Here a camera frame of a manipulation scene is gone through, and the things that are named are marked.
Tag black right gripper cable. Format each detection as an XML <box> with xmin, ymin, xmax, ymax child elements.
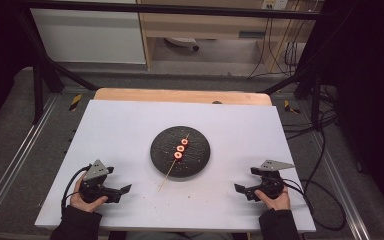
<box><xmin>280</xmin><ymin>178</ymin><xmax>348</xmax><ymax>232</ymax></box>

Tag light wooden desk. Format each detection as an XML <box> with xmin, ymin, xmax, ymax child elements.
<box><xmin>136</xmin><ymin>0</ymin><xmax>324</xmax><ymax>73</ymax></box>

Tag black metal frame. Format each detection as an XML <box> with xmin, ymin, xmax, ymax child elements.
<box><xmin>14</xmin><ymin>0</ymin><xmax>326</xmax><ymax>132</ymax></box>

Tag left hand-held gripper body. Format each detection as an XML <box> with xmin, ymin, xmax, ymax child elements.
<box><xmin>78</xmin><ymin>159</ymin><xmax>123</xmax><ymax>204</ymax></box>

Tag wooden table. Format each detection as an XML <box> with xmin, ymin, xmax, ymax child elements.
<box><xmin>93</xmin><ymin>87</ymin><xmax>274</xmax><ymax>107</ymax></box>

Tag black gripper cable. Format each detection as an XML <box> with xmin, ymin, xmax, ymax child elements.
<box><xmin>60</xmin><ymin>163</ymin><xmax>93</xmax><ymax>220</ymax></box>
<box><xmin>280</xmin><ymin>178</ymin><xmax>348</xmax><ymax>232</ymax></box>

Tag dark speckled round plate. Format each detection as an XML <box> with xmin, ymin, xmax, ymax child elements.
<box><xmin>149</xmin><ymin>125</ymin><xmax>212</xmax><ymax>179</ymax></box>

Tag thin wooden skewer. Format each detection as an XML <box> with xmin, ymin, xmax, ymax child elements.
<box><xmin>157</xmin><ymin>133</ymin><xmax>191</xmax><ymax>193</ymax></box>

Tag grey chair base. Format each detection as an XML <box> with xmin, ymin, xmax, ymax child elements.
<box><xmin>163</xmin><ymin>36</ymin><xmax>201</xmax><ymax>53</ymax></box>

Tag person's left hand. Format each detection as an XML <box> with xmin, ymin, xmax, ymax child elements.
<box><xmin>69</xmin><ymin>173</ymin><xmax>110</xmax><ymax>214</ymax></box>

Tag black floor cables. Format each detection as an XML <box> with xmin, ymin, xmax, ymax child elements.
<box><xmin>281</xmin><ymin>83</ymin><xmax>340</xmax><ymax>201</ymax></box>

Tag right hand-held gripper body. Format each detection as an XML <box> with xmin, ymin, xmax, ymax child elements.
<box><xmin>245</xmin><ymin>159</ymin><xmax>296</xmax><ymax>203</ymax></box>

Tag black curtain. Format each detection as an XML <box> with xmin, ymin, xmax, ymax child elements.
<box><xmin>321</xmin><ymin>0</ymin><xmax>384</xmax><ymax>216</ymax></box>
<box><xmin>0</xmin><ymin>0</ymin><xmax>36</xmax><ymax>138</ymax></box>

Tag white cabinet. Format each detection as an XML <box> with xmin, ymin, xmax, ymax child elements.
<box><xmin>29</xmin><ymin>0</ymin><xmax>147</xmax><ymax>65</ymax></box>

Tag white wall outlet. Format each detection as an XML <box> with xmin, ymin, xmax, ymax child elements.
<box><xmin>261</xmin><ymin>0</ymin><xmax>290</xmax><ymax>11</ymax></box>

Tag person's right hand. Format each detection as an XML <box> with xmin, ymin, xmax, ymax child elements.
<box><xmin>254</xmin><ymin>186</ymin><xmax>292</xmax><ymax>212</ymax></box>

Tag metal floor rail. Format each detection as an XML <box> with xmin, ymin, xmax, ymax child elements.
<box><xmin>0</xmin><ymin>94</ymin><xmax>60</xmax><ymax>228</ymax></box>
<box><xmin>307</xmin><ymin>132</ymin><xmax>372</xmax><ymax>240</ymax></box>

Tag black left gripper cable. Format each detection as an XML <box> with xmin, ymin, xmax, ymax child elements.
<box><xmin>60</xmin><ymin>163</ymin><xmax>93</xmax><ymax>220</ymax></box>

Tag hanging black cables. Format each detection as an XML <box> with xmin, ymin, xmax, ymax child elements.
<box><xmin>247</xmin><ymin>15</ymin><xmax>312</xmax><ymax>80</ymax></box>

